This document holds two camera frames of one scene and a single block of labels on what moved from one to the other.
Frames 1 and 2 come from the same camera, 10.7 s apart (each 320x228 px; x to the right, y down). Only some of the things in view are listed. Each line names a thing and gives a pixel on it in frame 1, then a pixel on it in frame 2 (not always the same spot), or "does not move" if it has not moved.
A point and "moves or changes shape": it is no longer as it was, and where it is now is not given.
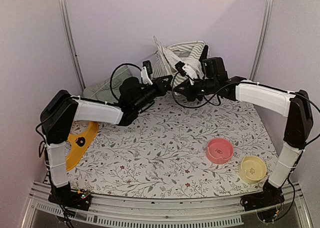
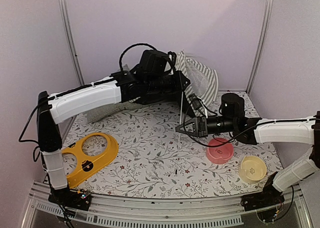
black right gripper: x=188 y=91 -> x=195 y=124
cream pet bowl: x=252 y=169 does not move
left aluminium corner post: x=70 y=37 does not move
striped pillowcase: x=188 y=53 moves or changes shape
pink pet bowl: x=220 y=151 does not move
